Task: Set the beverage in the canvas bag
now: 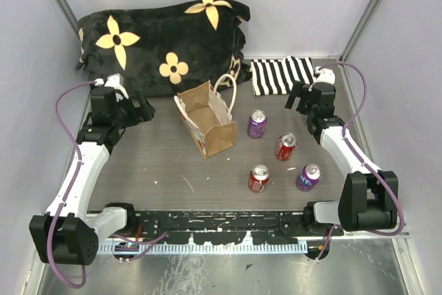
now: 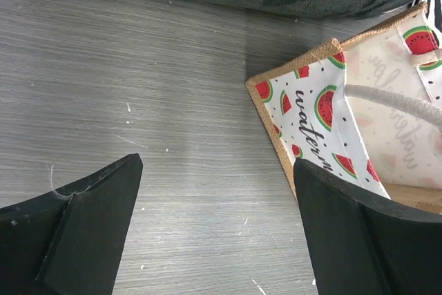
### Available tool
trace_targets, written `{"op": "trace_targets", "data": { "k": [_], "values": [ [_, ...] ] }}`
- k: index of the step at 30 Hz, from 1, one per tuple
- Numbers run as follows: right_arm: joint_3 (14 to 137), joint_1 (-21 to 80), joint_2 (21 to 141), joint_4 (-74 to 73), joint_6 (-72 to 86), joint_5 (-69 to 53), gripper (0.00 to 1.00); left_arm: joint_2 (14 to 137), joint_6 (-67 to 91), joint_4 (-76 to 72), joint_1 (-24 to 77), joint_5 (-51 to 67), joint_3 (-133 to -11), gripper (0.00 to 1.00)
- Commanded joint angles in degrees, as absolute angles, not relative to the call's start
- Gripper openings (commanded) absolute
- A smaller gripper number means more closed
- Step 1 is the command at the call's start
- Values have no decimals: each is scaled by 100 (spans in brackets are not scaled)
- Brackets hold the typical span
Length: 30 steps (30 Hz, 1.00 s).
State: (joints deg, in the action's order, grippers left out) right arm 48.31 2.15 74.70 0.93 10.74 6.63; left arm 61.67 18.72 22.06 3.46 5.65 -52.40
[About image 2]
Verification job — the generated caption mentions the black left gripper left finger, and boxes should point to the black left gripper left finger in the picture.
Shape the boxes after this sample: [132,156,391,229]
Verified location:
[1,153,143,294]

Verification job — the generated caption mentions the black white striped cloth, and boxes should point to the black white striped cloth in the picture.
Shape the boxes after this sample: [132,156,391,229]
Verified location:
[410,0,441,47]

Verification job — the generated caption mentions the watermelon print jute bag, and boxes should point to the watermelon print jute bag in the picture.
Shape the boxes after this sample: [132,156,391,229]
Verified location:
[246,2,441,214]

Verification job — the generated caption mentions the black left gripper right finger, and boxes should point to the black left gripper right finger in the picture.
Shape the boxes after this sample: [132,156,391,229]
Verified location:
[294,159,441,294]

